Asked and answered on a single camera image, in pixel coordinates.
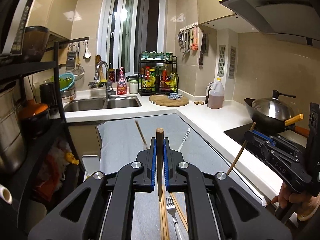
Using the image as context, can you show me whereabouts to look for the wooden chopstick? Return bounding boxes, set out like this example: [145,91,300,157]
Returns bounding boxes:
[135,120,148,150]
[156,127,164,202]
[159,202,166,240]
[162,185,170,240]
[226,122,256,176]
[169,193,188,232]

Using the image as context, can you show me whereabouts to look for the white handled fork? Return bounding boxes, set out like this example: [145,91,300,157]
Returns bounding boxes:
[166,196,184,240]

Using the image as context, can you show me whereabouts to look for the white striped handle knife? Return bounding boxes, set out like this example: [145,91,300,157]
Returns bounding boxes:
[178,128,191,152]

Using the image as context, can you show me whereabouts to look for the chrome kitchen faucet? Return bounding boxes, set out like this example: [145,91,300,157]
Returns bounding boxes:
[88,61,116,100]

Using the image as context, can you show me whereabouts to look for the person's right hand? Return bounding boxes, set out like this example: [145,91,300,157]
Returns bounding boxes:
[271,182,319,222]

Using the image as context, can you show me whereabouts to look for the black gas stove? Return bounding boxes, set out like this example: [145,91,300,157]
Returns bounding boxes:
[224,123,305,163]

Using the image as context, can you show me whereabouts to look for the steel wok with lid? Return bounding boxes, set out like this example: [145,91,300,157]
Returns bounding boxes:
[244,90,309,138]

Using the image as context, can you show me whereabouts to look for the white trash bin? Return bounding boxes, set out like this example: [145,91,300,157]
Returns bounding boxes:
[81,155,100,180]

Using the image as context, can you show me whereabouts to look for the oil jug with yellow cap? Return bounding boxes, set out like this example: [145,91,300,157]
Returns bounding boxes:
[207,78,225,109]

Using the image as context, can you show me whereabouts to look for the grey table cloth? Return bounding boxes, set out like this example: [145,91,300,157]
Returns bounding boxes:
[96,113,263,240]

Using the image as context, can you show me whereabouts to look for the blue dish cloth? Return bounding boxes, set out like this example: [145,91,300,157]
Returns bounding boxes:
[168,93,182,100]

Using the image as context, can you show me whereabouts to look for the white paper roll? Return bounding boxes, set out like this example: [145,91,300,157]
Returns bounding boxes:
[0,185,12,205]

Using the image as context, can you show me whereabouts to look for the round wooden cutting board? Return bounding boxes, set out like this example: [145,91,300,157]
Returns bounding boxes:
[149,95,189,107]

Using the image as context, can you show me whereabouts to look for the steel double sink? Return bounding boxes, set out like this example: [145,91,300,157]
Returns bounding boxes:
[64,96,142,112]

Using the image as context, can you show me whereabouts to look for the large steel stock pot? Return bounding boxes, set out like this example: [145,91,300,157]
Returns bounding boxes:
[1,81,24,172]

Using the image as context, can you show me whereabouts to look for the hanging cleaver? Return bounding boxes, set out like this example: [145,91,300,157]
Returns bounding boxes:
[199,33,207,67]

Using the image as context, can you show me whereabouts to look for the orange lidded black pot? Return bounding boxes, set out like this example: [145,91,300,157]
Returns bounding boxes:
[18,100,49,137]

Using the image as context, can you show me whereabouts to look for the black spice rack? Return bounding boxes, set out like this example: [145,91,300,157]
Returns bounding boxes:
[137,51,178,96]

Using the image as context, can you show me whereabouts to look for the red dish soap bottle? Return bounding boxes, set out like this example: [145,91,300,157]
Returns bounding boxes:
[117,67,127,95]

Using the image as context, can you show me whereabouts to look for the hanging utensil set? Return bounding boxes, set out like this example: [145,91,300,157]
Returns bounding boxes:
[177,22,199,55]

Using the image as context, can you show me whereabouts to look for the white jar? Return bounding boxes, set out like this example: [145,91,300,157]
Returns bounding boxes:
[129,80,138,94]

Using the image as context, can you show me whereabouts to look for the range hood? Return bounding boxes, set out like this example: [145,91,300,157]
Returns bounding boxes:
[219,0,319,48]

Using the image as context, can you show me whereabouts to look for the green and blue colander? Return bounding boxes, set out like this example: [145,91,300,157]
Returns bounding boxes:
[59,73,75,92]

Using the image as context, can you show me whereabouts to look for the metal box grater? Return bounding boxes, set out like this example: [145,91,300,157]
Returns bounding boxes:
[66,44,78,72]

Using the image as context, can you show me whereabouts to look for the white hanging ladle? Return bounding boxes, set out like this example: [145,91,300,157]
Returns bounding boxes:
[83,40,91,59]

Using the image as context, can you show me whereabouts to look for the black metal shelf rack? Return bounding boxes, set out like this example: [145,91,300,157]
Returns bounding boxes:
[0,37,89,230]

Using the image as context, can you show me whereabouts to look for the window with white frame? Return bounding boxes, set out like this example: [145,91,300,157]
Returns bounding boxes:
[97,0,166,75]

